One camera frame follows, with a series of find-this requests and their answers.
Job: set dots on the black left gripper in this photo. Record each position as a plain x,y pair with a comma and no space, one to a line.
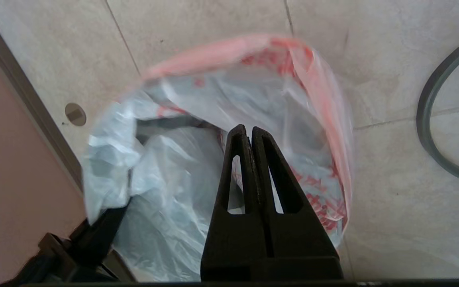
50,263

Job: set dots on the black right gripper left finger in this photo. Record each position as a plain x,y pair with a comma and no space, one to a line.
233,243

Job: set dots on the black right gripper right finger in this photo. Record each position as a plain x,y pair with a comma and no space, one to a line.
301,243

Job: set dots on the fresh white red-printed bag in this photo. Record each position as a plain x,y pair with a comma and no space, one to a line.
173,191

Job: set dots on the black round trash bin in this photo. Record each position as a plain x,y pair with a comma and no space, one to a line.
169,122

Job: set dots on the round metal floor drain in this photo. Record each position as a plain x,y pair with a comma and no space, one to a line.
75,114

